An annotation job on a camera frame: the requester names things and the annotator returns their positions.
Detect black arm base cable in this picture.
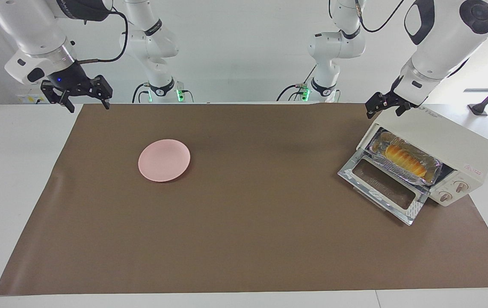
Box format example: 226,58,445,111
276,83,308,102
132,83,150,103

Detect glass oven door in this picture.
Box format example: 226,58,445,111
338,150,429,226

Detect cream toaster oven body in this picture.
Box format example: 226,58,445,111
357,104,488,207

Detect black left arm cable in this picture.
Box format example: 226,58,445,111
355,0,405,33

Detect white wall socket box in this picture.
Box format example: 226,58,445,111
16,93,50,104

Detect aluminium foil tray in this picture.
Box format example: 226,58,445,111
366,130,442,186

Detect pink round plate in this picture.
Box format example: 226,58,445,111
138,139,191,183

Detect brown table mat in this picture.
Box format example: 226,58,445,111
0,103,488,296

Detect golden bread loaf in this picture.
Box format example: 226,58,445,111
379,133,435,180

